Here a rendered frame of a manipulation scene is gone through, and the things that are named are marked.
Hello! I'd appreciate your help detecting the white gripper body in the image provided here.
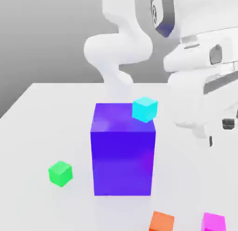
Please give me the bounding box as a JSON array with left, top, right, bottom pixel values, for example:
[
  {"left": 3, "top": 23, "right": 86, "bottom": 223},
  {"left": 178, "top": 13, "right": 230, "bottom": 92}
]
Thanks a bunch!
[{"left": 195, "top": 138, "right": 214, "bottom": 150}]

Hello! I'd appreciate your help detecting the small cyan cube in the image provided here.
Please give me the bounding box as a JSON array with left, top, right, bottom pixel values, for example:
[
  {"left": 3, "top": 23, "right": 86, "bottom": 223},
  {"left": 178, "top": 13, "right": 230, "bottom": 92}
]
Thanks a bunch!
[{"left": 132, "top": 96, "right": 159, "bottom": 123}]

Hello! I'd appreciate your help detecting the small magenta cube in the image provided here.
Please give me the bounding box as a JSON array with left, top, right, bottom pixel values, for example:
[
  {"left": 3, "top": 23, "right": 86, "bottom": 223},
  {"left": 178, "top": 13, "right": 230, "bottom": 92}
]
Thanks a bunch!
[{"left": 201, "top": 212, "right": 226, "bottom": 231}]

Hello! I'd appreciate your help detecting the small orange cube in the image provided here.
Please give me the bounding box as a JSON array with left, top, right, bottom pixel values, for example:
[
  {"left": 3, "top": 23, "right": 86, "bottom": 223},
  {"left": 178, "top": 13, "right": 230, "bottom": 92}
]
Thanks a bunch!
[{"left": 148, "top": 211, "right": 175, "bottom": 231}]

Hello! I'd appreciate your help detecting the small green cube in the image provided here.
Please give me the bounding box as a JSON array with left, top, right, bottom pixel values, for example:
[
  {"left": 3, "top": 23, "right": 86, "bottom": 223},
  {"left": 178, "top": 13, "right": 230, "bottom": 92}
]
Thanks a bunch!
[{"left": 48, "top": 160, "right": 73, "bottom": 188}]

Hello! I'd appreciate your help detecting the large blue box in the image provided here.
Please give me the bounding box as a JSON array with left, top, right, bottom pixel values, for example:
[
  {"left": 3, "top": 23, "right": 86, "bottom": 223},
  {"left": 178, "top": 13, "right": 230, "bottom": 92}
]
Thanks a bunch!
[{"left": 90, "top": 102, "right": 156, "bottom": 197}]

